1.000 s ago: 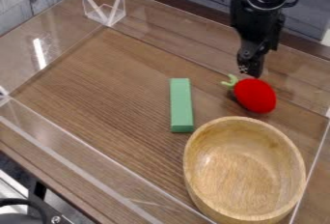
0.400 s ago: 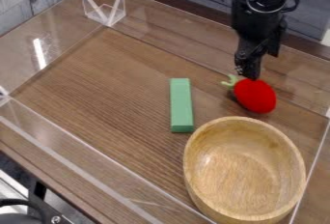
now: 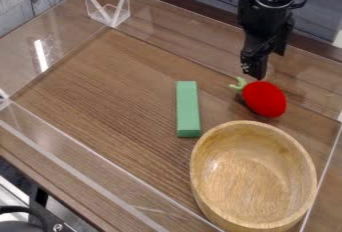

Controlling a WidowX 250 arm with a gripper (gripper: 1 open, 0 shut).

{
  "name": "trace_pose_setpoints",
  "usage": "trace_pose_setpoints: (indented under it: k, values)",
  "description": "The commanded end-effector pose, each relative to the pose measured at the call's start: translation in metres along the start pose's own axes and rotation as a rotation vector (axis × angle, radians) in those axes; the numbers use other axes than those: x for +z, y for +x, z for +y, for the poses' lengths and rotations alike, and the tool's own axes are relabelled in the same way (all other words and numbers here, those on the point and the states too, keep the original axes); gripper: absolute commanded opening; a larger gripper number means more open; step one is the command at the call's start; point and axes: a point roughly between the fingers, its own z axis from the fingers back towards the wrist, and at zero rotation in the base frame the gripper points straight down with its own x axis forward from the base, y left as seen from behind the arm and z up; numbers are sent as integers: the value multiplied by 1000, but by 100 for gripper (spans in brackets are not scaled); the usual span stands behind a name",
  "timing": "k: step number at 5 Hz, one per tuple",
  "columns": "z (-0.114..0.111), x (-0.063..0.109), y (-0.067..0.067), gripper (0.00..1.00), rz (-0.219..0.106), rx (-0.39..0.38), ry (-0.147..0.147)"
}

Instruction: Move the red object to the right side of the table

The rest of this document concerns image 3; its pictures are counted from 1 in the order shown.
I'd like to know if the wooden bowl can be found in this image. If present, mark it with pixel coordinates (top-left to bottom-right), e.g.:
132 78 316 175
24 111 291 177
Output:
190 120 317 232

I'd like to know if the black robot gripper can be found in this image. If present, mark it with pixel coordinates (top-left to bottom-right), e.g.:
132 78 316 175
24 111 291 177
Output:
238 0 294 80

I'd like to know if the clear acrylic corner bracket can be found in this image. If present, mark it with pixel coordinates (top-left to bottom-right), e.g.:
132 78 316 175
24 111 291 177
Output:
84 0 131 28

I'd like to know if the clear acrylic tray wall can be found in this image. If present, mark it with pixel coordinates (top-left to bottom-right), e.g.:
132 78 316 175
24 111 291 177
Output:
0 91 222 232

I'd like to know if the green rectangular block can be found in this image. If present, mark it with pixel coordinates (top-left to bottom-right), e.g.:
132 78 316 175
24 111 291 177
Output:
177 81 202 138

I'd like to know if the red plush strawberry toy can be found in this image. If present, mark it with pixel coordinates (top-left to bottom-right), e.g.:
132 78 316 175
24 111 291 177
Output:
229 77 287 118

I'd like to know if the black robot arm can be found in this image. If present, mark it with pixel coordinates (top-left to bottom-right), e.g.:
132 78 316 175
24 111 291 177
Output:
238 0 308 80

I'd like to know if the black cable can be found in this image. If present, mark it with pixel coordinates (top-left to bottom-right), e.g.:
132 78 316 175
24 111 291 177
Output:
0 204 42 232

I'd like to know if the black table clamp mount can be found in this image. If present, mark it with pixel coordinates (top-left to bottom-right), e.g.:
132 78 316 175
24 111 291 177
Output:
30 186 76 232

